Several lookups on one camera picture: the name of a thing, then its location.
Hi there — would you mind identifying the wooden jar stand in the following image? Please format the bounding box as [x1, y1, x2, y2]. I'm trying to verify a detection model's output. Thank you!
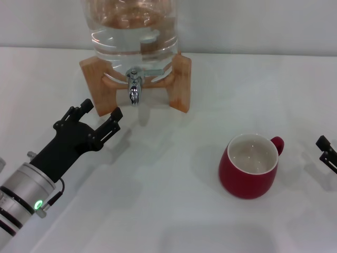
[79, 51, 192, 117]

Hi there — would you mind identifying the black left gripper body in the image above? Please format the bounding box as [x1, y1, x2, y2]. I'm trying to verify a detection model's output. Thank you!
[29, 120, 103, 183]

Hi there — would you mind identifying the red ceramic cup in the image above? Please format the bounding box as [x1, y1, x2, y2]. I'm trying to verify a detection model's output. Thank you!
[218, 133, 285, 200]

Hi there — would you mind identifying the clear glass water jar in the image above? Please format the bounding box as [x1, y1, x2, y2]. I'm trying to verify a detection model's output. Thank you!
[84, 0, 181, 81]

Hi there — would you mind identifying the chrome faucet with lever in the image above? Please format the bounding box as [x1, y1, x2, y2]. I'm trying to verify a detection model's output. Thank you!
[125, 67, 165, 106]

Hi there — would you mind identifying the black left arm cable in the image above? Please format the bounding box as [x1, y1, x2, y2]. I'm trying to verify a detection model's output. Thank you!
[38, 178, 66, 219]

